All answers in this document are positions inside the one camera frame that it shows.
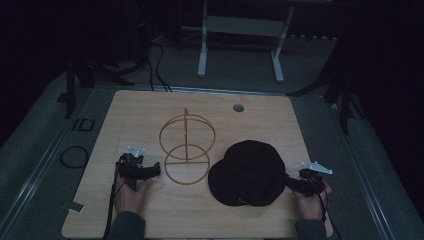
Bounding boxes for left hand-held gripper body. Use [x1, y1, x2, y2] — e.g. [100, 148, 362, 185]
[115, 145, 148, 192]

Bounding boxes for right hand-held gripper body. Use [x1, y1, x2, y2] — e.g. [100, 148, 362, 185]
[297, 161, 334, 198]

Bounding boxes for gold wire hat stand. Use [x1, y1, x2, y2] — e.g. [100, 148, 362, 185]
[158, 107, 217, 186]

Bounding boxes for black bucket hat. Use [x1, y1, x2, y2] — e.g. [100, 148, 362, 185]
[207, 139, 288, 207]

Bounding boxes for person's right hand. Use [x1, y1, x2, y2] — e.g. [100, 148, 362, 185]
[292, 179, 333, 221]

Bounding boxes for person's left hand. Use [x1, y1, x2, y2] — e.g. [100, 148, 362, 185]
[114, 176, 156, 215]

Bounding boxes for black tripod stand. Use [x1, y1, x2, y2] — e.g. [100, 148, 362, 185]
[56, 19, 151, 120]
[286, 39, 366, 136]

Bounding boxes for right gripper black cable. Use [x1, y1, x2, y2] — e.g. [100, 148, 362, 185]
[304, 170, 343, 240]

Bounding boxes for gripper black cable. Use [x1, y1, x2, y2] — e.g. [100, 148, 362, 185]
[304, 170, 343, 240]
[102, 166, 128, 240]

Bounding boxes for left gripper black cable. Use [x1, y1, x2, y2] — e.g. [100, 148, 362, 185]
[102, 166, 128, 240]

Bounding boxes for black coiled cable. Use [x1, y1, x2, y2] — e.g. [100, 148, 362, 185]
[59, 145, 90, 169]

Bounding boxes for black floor cable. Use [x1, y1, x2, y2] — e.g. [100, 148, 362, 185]
[146, 41, 174, 93]

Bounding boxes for white metal desk frame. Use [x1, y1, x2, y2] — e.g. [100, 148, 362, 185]
[196, 0, 296, 84]

